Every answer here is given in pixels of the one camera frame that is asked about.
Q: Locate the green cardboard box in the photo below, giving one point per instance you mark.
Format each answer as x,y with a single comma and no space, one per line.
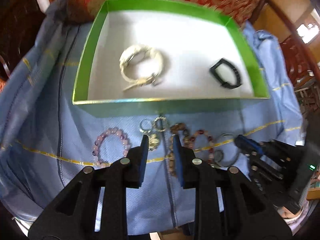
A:
191,39

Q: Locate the person's right hand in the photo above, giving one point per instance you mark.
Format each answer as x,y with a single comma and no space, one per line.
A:
294,219

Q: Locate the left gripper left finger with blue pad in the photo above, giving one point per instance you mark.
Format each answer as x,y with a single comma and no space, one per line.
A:
93,204

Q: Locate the dark wooden armchair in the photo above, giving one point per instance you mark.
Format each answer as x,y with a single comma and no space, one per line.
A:
21,20

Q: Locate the black wrist watch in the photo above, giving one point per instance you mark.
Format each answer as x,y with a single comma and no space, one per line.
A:
226,74

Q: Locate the white wrist watch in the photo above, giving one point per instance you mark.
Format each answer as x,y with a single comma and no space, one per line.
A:
141,66

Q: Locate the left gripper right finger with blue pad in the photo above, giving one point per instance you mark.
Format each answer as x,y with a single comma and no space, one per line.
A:
227,204

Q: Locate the light blue cloth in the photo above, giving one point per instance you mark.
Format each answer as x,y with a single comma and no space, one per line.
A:
46,140

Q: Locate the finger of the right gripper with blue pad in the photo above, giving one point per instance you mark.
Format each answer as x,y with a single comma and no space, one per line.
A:
248,146

